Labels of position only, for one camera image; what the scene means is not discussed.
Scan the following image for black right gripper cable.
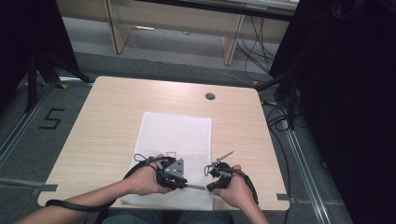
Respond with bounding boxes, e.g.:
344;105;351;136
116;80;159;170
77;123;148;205
231;168;260;206

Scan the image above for black floor cables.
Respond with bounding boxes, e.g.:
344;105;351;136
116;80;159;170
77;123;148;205
263;101;302;218

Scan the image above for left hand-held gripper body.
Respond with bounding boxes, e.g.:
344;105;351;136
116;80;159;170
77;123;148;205
156;157;188;190

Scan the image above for metal floor rail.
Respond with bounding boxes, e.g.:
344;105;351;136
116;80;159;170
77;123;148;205
0;83;54;171
282;120;333;224

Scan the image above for person's right hand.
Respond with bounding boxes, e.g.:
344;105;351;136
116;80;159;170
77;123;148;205
213;164;250;210

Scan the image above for black metal stand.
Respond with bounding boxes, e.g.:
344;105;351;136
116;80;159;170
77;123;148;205
23;50;95;114
255;70;301;132

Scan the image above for white cloth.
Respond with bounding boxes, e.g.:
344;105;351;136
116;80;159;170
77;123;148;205
120;111;216;212

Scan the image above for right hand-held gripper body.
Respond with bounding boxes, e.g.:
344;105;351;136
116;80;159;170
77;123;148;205
204;150;234;188

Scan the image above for person's left hand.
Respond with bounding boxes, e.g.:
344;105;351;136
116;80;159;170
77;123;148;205
125;154;173;197

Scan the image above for black cables under desk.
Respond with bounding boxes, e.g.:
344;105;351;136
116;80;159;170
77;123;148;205
235;15;281;82

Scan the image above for black curtain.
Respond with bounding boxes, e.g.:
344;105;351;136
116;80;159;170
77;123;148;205
269;0;396;224
0;0;81;108

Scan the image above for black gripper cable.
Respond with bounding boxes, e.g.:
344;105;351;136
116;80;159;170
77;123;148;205
45;153;176;214
231;168;260;206

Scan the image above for person's legs in jeans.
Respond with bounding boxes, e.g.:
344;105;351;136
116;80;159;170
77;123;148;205
102;209;235;224

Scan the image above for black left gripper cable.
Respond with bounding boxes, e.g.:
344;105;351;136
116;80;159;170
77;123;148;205
45;153;176;214

